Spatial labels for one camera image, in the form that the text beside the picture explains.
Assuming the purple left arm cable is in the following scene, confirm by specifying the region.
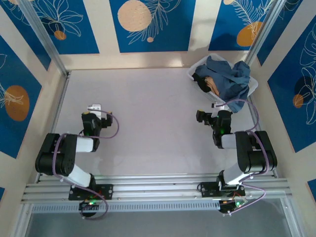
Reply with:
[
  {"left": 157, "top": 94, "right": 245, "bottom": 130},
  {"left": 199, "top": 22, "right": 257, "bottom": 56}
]
[{"left": 53, "top": 112, "right": 120, "bottom": 220}]

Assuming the grey slotted cable duct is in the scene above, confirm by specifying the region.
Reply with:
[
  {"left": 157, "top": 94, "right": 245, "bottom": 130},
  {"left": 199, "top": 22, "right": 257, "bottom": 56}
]
[{"left": 31, "top": 201, "right": 222, "bottom": 213}]

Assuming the aluminium frame post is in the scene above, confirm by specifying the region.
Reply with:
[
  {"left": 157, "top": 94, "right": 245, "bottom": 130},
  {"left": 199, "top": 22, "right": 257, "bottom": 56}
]
[
  {"left": 243, "top": 0, "right": 289, "bottom": 70},
  {"left": 18, "top": 0, "right": 72, "bottom": 77}
]

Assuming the blue t-shirt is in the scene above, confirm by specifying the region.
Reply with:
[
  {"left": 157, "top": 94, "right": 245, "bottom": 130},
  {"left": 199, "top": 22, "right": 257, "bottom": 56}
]
[{"left": 197, "top": 55, "right": 251, "bottom": 114}]

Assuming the aluminium side rail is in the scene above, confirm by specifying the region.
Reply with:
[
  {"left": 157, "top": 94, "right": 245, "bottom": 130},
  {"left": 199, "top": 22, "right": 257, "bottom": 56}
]
[
  {"left": 36, "top": 71, "right": 72, "bottom": 183},
  {"left": 248, "top": 95, "right": 277, "bottom": 178}
]

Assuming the tan t-shirt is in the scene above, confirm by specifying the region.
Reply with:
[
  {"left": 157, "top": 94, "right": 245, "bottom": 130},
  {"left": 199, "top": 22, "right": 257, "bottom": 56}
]
[{"left": 203, "top": 77, "right": 220, "bottom": 96}]

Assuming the circuit board with green light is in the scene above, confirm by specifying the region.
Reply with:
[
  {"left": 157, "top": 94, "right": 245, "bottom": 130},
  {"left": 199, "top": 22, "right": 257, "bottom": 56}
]
[
  {"left": 79, "top": 196, "right": 102, "bottom": 211},
  {"left": 219, "top": 197, "right": 249, "bottom": 214}
]

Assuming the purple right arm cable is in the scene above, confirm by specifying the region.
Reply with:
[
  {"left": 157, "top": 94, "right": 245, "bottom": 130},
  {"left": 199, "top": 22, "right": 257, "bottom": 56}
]
[{"left": 217, "top": 100, "right": 266, "bottom": 215}]

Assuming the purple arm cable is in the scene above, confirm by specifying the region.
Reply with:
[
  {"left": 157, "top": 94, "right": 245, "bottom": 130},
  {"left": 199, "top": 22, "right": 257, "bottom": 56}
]
[
  {"left": 217, "top": 100, "right": 266, "bottom": 215},
  {"left": 53, "top": 112, "right": 120, "bottom": 220}
]

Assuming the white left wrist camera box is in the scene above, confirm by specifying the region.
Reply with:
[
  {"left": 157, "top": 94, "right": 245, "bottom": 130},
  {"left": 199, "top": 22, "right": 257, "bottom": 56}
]
[{"left": 87, "top": 104, "right": 102, "bottom": 116}]

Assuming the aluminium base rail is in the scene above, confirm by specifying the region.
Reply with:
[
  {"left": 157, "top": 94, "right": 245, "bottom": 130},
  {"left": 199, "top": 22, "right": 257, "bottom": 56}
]
[{"left": 21, "top": 172, "right": 293, "bottom": 205}]

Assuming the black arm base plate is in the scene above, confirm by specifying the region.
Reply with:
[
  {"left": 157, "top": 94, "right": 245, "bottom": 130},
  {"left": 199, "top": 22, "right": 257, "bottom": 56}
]
[
  {"left": 68, "top": 184, "right": 114, "bottom": 201},
  {"left": 197, "top": 181, "right": 246, "bottom": 198}
]

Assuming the white plastic laundry basket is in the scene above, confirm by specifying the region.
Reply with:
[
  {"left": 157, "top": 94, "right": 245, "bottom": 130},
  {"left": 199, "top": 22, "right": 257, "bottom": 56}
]
[{"left": 188, "top": 53, "right": 259, "bottom": 104}]

